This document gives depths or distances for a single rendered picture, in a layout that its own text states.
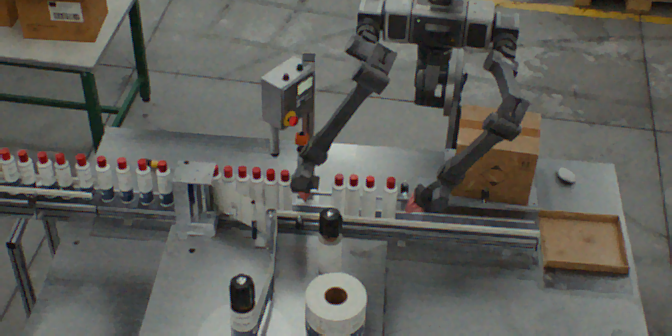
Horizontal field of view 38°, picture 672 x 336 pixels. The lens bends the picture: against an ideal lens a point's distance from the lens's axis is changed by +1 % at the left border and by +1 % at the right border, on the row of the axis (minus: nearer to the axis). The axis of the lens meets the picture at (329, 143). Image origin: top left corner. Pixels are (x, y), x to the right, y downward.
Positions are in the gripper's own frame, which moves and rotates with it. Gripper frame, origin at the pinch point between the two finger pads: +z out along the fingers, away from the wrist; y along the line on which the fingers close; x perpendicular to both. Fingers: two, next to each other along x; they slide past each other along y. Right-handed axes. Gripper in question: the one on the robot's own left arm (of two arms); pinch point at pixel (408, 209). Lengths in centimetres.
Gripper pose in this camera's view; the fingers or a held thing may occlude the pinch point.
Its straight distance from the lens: 359.5
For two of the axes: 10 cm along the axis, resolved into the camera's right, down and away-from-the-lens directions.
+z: -6.5, 5.3, 5.4
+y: -0.9, 6.5, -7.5
